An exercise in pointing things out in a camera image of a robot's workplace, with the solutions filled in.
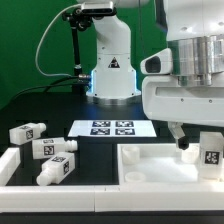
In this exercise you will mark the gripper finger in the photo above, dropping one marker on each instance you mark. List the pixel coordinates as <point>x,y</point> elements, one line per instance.
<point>177,132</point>

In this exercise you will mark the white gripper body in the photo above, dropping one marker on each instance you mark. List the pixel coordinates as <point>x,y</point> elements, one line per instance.
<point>163,99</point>

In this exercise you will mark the white square tabletop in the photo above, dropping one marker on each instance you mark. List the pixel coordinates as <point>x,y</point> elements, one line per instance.
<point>159,163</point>

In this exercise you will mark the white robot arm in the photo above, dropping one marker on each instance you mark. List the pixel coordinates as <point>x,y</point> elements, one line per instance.
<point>184,82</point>

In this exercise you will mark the white U-shaped fence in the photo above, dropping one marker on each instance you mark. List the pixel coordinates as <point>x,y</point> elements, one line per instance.
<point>203,195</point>

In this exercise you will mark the white marker sheet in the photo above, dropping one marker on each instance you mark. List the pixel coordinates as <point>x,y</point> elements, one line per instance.
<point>112,128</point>

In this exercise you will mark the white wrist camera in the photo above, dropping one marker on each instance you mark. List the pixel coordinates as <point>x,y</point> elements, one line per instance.
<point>160,63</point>

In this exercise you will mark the black camera stand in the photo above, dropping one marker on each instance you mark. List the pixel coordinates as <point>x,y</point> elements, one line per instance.
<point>78,23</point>

